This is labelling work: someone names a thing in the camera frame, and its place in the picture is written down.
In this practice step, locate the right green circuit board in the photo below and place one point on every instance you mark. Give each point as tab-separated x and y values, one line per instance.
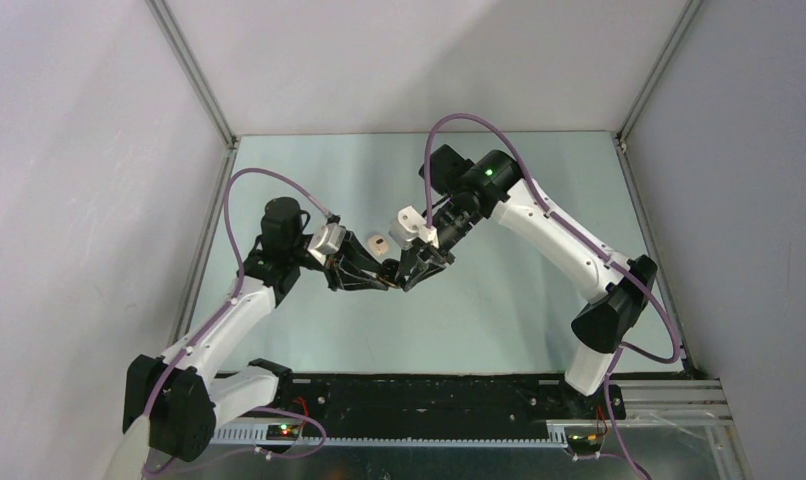
586	441

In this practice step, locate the left green circuit board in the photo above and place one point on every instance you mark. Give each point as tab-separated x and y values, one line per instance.
283	432

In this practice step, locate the aluminium frame post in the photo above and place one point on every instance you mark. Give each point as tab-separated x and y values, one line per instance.
183	52
660	65

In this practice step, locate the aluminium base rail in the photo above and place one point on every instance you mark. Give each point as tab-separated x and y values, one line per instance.
675	403

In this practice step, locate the black glossy earbud charging case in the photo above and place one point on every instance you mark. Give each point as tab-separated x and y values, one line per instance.
388	273

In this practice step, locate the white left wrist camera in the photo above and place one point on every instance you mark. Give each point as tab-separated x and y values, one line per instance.
326	242

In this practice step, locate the left aluminium frame post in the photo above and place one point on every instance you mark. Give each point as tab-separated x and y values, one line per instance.
183	52

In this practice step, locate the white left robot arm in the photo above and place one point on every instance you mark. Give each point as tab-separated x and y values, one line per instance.
175	402

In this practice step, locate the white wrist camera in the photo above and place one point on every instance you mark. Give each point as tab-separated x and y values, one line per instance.
409	225
326	242

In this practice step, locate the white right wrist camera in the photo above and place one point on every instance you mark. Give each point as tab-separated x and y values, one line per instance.
409	225

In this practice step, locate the green circuit board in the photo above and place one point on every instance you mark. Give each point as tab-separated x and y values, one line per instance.
283	432
586	441

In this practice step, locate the white slotted cable duct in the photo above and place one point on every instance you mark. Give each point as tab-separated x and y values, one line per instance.
253	434

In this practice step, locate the right aluminium frame post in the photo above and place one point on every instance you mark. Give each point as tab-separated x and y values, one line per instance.
660	65

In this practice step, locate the beige square earbud case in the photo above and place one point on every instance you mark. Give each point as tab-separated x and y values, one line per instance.
377	245

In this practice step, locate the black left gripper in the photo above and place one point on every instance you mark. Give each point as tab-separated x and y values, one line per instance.
345	280

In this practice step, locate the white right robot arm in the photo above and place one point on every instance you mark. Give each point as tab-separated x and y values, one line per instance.
614	286

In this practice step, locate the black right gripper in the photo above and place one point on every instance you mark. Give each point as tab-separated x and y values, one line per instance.
409	257

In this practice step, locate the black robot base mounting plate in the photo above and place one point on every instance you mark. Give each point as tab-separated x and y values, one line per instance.
489	405

